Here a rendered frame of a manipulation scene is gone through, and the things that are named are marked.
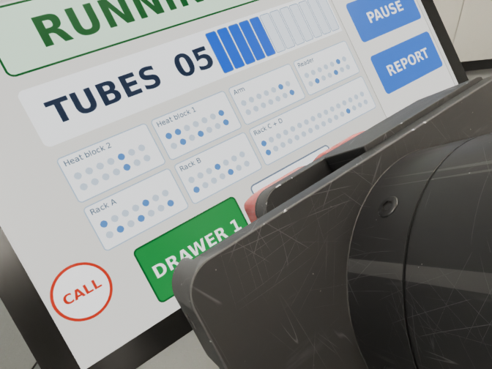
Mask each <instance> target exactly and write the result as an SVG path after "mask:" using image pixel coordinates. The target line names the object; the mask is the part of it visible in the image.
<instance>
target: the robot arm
mask: <svg viewBox="0 0 492 369"><path fill-rule="evenodd" d="M244 208H245V211H246V213H247V216H248V218H249V220H250V222H251V223H250V224H249V225H247V226H245V227H244V228H242V229H241V230H239V231H237V232H236V233H234V234H232V235H231V236H229V237H228V238H226V239H224V240H223V241H222V242H220V243H218V244H216V245H215V246H213V247H211V248H210V249H208V250H207V251H205V252H204V253H202V254H200V255H199V256H197V257H196V258H194V259H190V258H182V260H181V261H180V262H179V263H178V265H177V266H176V268H175V270H174V273H173V277H172V289H173V293H174V296H175V298H176V300H177V302H178V303H179V306H180V307H181V309H182V311H183V313H184V314H185V316H186V318H187V320H188V321H189V323H190V326H191V327H192V328H193V331H194V333H195V335H196V336H197V338H198V340H199V342H200V343H201V345H202V347H203V349H204V351H205V352H206V354H207V356H208V357H209V358H210V359H211V360H212V361H213V362H214V363H215V364H216V365H217V366H218V367H219V369H492V76H489V77H487V78H483V79H482V77H476V78H473V79H471V80H469V81H465V82H463V83H460V84H458V85H456V86H453V87H450V88H448V89H445V90H443V91H440V92H437V93H435V94H432V95H430V96H427V97H424V98H422V99H420V100H417V101H416V102H413V103H412V104H411V105H408V106H407V107H405V108H403V109H402V110H400V111H398V112H397V113H394V114H393V115H391V116H390V117H388V118H386V119H385V120H383V121H381V122H379V123H378V124H376V125H374V126H372V127H371V128H369V129H368V130H366V131H362V132H359V133H356V134H353V135H351V136H350V137H348V138H347V139H345V140H343V141H341V142H340V143H337V144H336V145H334V146H333V147H331V148H329V149H328V150H326V151H324V152H322V153H321V154H319V155H318V156H317V157H316V158H315V160H314V161H313V162H311V163H309V164H308V165H304V166H301V167H298V168H296V169H294V170H293V171H291V172H289V173H288V174H286V175H284V176H282V177H280V178H279V179H277V180H275V181H274V182H272V183H270V184H268V185H267V186H266V187H263V188H261V189H260V190H258V191H257V192H255V193H254V194H253V195H251V197H249V198H248V199H247V200H246V202H245V204H244Z"/></svg>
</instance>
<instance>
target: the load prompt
mask: <svg viewBox="0 0 492 369"><path fill-rule="evenodd" d="M257 1H260V0H20V1H14V2H11V3H8V4H3V5H0V65H1V67H2V69H3V71H4V72H5V74H6V76H7V78H8V80H9V79H13V78H17V77H19V76H22V75H26V74H29V73H31V72H35V71H38V70H42V69H45V68H47V67H51V66H54V65H57V64H61V63H63V62H68V61H70V60H73V59H77V58H80V57H82V56H86V55H89V54H91V53H96V52H98V51H102V50H105V49H108V48H112V47H114V46H117V45H121V44H124V43H126V42H130V41H133V40H137V39H140V38H142V37H147V36H149V35H152V34H156V33H158V32H162V31H165V30H168V29H172V28H175V27H177V26H181V25H184V24H186V23H191V22H193V21H197V20H200V19H203V18H207V17H209V16H212V15H216V14H219V13H222V12H225V11H229V10H232V9H235V8H237V7H242V6H245V5H247V4H251V3H253V2H257Z"/></svg>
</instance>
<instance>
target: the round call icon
mask: <svg viewBox="0 0 492 369"><path fill-rule="evenodd" d="M35 282H36V283H37V285H38V287H39V288H40V290H41V292H42V294H43V296H44V298H45V299H46V301H47V303H48V305H49V306H50V308H51V310H52V311H53V314H54V315H55V317H56V319H57V321H58V322H59V324H60V326H61V328H62V329H63V331H64V333H65V335H66V336H68V335H70V334H72V333H73V332H75V331H76V330H78V329H80V328H81V327H83V326H85V325H87V324H88V323H90V322H91V321H93V320H95V319H96V318H98V317H100V316H101V315H103V314H105V313H107V312H108V311H109V310H112V309H113V308H115V307H116V306H118V305H120V304H121V303H123V302H125V299H124V297H123V296H122V293H121V291H120V290H119V288H118V286H117V284H116V282H115V280H114V279H113V277H112V275H111V273H110V272H109V270H108V268H107V266H106V264H105V262H104V261H103V258H102V256H101V255H100V253H99V251H98V249H96V250H94V251H92V252H90V253H88V254H86V255H84V256H82V257H80V258H79V259H77V260H75V261H73V262H71V263H69V264H67V265H66V266H63V267H62V268H60V269H57V270H56V271H54V272H52V273H50V274H49V275H46V276H45V277H42V278H40V279H39V280H37V281H35Z"/></svg>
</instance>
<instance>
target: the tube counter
mask: <svg viewBox="0 0 492 369"><path fill-rule="evenodd" d="M339 31H342V29H341V27H340V24H339V23H338V20H337V18H336V17H335V14H334V12H333V10H332V8H331V6H330V4H329V2H328V0H295V1H291V2H289V3H286V4H282V5H280V6H277V7H273V8H271V9H268V10H264V11H262V12H258V13H256V14H253V15H248V16H246V17H243V18H240V19H237V20H233V21H231V22H228V23H224V24H222V25H219V26H216V27H213V28H210V29H207V30H204V31H200V32H198V33H195V34H191V35H189V36H186V37H183V38H180V39H177V40H173V41H170V42H167V43H164V44H162V47H163V50H164V51H165V54H166V56H167V57H168V60H169V62H170V63H171V66H172V67H173V69H174V72H175V73H176V76H177V78H178V79H179V82H180V84H181V85H182V87H183V89H184V91H185V93H186V92H189V91H192V90H194V89H197V88H199V87H201V86H204V85H207V84H208V83H211V82H214V81H217V80H219V79H221V78H224V77H227V76H229V75H232V74H234V73H236V72H239V71H242V70H245V69H247V68H249V67H252V66H254V65H257V64H260V63H262V62H265V61H267V60H270V59H273V58H275V57H277V56H280V55H282V54H284V53H288V52H289V51H292V50H295V49H297V48H300V47H302V46H304V45H307V44H310V43H312V42H315V41H317V40H320V39H323V38H325V37H328V36H330V35H332V34H335V33H338V32H339Z"/></svg>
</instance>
